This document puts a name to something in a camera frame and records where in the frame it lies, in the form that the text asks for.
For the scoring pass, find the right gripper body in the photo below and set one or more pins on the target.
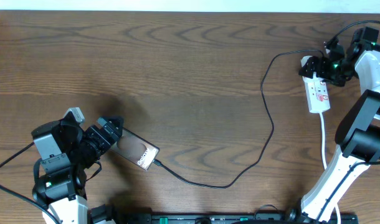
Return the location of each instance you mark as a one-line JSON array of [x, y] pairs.
[[336, 71]]

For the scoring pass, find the white power strip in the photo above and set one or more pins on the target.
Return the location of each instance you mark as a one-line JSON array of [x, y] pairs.
[[316, 95]]

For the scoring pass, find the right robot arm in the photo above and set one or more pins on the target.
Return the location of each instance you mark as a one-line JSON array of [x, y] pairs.
[[357, 137]]

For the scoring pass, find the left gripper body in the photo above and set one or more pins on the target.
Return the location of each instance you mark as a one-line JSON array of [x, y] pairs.
[[109, 131]]

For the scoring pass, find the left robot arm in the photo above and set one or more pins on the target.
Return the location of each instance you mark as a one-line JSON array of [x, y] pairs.
[[66, 151]]

